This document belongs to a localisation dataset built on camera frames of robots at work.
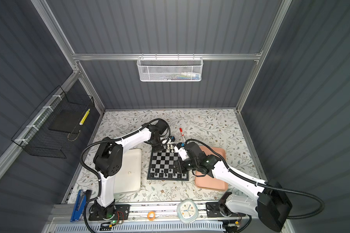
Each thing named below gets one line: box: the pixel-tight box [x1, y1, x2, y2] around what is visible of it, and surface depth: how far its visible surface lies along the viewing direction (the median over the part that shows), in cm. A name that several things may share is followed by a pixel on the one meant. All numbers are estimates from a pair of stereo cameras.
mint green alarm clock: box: [176, 199, 199, 224], surface depth 73 cm
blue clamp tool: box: [70, 189, 88, 223], surface depth 75 cm
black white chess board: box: [146, 143, 190, 182], surface depth 88 cm
